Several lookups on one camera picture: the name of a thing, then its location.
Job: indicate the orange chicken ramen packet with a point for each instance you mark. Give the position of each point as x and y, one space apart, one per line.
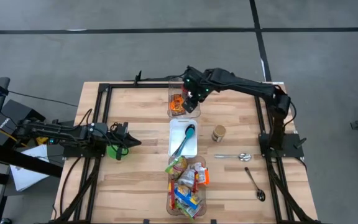
197 175

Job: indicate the blue ramen packet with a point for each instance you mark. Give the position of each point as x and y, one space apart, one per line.
186 196

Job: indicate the black frame hook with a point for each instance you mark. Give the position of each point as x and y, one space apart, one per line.
138 79

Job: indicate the white paper sheet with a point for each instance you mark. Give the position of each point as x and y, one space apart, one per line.
26 177

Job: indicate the red roast beef ramen packet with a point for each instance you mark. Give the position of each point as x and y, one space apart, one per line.
172 194

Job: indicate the white plastic bin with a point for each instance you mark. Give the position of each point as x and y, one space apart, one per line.
176 130

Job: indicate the black computer case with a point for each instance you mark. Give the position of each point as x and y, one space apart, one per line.
14 113

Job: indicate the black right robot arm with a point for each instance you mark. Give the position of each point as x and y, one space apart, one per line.
247 85

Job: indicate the orange brown snack bar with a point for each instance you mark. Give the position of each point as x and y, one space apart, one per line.
176 105

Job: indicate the black aluminium table frame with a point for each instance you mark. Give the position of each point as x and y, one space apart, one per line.
135 85

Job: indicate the lime chili shrimp ramen packet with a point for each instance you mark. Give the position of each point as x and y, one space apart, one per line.
191 212
176 166

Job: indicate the brown jar tan lid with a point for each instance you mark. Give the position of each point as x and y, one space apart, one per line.
218 132

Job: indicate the blue plastic spoon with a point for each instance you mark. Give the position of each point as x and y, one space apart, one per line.
189 133

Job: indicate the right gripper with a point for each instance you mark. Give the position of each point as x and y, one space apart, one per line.
197 88

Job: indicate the black workstation cart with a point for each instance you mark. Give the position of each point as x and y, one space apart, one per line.
23 160

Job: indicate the clear plastic storage bin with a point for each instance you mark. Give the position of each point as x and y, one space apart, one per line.
172 113
204 199

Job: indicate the silver metal spoon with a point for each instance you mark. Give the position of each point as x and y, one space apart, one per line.
245 157

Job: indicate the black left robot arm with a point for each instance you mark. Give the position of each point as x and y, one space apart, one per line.
61 133

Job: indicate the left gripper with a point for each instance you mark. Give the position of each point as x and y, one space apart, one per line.
113 137

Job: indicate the green plastic bowl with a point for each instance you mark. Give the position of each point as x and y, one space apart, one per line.
111 152

